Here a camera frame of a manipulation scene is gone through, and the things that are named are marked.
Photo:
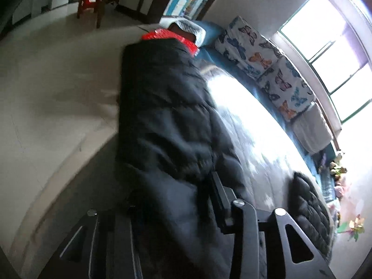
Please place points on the plain grey pillow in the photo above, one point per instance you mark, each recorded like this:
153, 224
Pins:
312, 129

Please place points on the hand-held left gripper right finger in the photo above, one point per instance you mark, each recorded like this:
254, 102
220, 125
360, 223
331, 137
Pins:
222, 203

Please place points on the butterfly print pillow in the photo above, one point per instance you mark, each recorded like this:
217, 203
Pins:
286, 90
247, 46

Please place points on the black puffer jacket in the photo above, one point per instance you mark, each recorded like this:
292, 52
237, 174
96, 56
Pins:
162, 116

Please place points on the red plastic stool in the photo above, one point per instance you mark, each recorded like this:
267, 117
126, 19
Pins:
90, 1

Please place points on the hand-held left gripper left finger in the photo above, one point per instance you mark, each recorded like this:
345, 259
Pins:
87, 238

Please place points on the brown bear plush toy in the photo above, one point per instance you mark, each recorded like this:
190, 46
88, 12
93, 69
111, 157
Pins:
338, 168

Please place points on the pink plush toy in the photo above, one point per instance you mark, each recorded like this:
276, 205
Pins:
340, 191

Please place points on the white quilted cloth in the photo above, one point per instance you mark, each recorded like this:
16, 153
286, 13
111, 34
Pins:
190, 29

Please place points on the turquoise cabinet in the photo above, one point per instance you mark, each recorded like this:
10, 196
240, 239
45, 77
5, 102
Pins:
180, 4

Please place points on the purple folding umbrella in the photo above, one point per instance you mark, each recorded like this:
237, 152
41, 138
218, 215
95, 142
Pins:
322, 162

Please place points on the colourful pinwheel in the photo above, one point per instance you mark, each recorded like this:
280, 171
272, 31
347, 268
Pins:
353, 226

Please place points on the green framed window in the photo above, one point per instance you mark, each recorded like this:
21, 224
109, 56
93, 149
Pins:
328, 52

